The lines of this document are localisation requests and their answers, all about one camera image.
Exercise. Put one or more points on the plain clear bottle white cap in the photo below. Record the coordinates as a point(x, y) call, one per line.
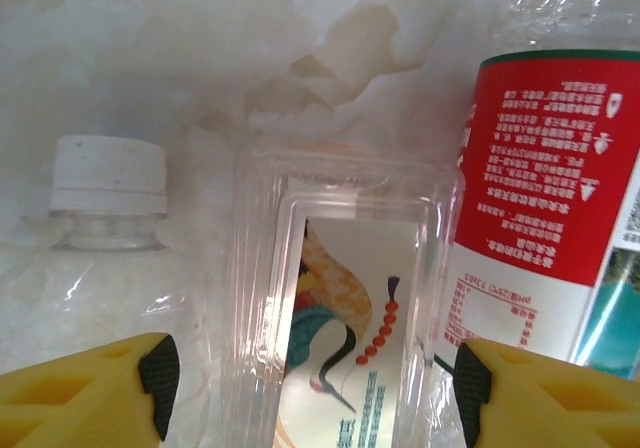
point(110, 178)

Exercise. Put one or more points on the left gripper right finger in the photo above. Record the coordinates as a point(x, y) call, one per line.
point(560, 408)

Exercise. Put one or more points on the square clear bottle crane label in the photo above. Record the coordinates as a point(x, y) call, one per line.
point(350, 293)

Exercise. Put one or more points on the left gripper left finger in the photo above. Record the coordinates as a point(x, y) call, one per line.
point(60, 403)

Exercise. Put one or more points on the red white label bottle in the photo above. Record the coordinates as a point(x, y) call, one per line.
point(540, 168)

